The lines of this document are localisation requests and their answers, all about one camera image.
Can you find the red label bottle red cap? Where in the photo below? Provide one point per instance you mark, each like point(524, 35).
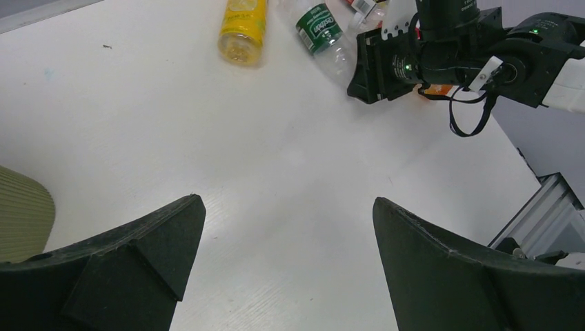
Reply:
point(368, 14)

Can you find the aluminium frame rail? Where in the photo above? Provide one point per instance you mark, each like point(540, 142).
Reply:
point(551, 221)

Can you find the green plastic mesh bin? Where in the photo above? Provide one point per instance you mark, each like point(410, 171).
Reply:
point(27, 216)

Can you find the dark green label bottle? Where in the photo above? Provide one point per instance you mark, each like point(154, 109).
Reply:
point(323, 38)

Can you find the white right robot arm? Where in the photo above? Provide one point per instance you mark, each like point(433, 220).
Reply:
point(539, 62)

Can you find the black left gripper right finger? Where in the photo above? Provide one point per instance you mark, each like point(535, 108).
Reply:
point(438, 280)

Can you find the yellow juice bottle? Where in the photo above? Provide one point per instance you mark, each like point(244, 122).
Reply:
point(241, 37)

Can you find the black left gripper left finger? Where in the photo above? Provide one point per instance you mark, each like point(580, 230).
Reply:
point(128, 278)

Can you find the orange label tea bottle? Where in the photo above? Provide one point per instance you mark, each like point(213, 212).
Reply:
point(435, 90)

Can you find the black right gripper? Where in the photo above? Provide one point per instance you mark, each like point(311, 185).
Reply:
point(387, 69)

